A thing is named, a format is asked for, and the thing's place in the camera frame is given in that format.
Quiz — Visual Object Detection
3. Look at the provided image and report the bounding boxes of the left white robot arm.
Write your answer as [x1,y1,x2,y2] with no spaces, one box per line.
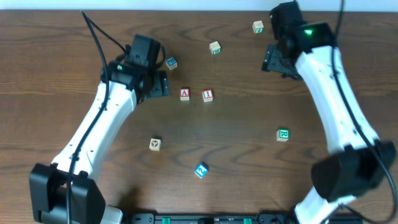
[29,59,169,223]

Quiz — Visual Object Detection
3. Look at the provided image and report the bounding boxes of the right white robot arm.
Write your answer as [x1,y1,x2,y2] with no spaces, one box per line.
[268,19,397,223]

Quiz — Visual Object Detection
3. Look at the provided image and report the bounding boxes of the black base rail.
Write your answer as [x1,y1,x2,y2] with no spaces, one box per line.
[123,212,364,224]

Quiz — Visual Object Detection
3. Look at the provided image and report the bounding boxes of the red letter I block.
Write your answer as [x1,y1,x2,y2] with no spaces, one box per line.
[202,89,214,102]

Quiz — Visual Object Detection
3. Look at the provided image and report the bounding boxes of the green letter R block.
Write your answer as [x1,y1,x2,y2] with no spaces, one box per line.
[276,129,290,142]

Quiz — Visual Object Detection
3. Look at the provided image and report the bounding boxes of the blue letter P block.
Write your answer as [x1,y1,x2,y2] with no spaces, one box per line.
[165,57,178,70]

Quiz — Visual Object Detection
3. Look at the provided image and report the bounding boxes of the green number 4 block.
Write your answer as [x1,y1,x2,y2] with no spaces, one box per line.
[252,21,264,34]

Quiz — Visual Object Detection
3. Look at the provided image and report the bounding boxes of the blue number 2 block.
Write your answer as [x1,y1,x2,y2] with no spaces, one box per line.
[195,163,208,179]

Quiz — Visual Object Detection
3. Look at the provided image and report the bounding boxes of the green number 27 block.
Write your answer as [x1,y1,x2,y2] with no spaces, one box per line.
[209,41,221,55]

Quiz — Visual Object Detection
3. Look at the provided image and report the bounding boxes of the red letter A block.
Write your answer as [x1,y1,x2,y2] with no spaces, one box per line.
[180,88,190,101]

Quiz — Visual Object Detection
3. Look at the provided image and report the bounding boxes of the brown symbol wooden block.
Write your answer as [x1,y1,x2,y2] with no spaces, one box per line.
[149,138,162,151]

